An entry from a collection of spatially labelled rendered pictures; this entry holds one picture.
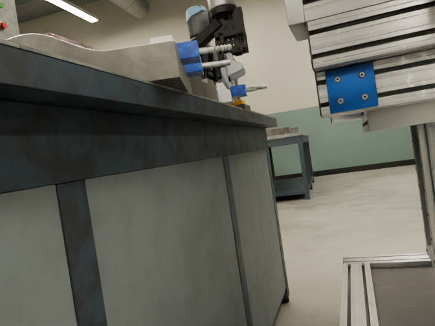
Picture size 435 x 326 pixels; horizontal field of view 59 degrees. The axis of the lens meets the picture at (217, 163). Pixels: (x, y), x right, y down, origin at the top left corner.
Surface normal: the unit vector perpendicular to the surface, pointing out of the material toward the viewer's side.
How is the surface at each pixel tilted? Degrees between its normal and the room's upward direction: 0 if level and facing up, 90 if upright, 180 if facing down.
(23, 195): 90
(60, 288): 90
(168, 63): 90
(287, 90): 90
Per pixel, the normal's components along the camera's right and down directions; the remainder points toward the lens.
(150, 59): -0.01, 0.03
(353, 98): -0.32, 0.07
